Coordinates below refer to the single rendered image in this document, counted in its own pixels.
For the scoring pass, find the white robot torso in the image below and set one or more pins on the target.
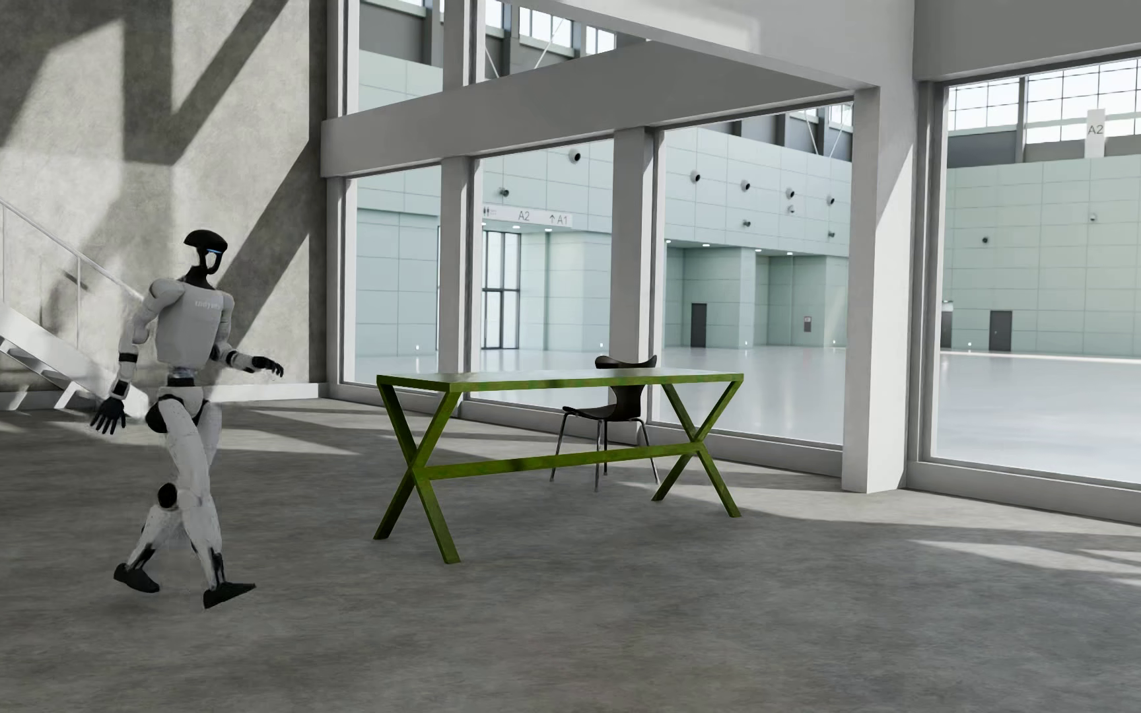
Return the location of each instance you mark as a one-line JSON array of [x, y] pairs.
[[192, 327]]

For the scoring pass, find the black robot head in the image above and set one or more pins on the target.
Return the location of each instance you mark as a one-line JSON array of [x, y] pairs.
[[204, 248]]

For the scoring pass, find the white A2 banner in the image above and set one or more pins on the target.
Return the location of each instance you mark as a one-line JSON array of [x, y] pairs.
[[1094, 133]]

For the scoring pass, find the white right robot leg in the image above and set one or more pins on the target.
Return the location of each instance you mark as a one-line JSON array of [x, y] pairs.
[[162, 515]]

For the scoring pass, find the white left robot leg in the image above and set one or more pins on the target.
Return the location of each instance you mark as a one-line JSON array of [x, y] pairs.
[[202, 495]]

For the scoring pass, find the green x-leg desk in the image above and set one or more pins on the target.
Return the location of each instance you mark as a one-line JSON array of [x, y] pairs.
[[551, 380]]

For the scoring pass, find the hanging A2 A1 direction sign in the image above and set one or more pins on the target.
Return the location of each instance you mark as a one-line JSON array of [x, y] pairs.
[[527, 216]]

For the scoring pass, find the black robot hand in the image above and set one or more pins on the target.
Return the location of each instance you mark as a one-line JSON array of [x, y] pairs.
[[109, 414], [269, 366]]

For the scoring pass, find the white robot leg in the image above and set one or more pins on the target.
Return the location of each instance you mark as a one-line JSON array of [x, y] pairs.
[[202, 495], [162, 515]]

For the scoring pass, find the black chair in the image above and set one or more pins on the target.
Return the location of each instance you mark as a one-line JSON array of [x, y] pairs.
[[620, 401]]

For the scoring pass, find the dark gray door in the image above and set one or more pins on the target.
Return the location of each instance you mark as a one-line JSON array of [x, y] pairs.
[[999, 331], [697, 325]]

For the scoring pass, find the white staircase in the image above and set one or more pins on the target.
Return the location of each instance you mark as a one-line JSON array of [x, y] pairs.
[[36, 352]]

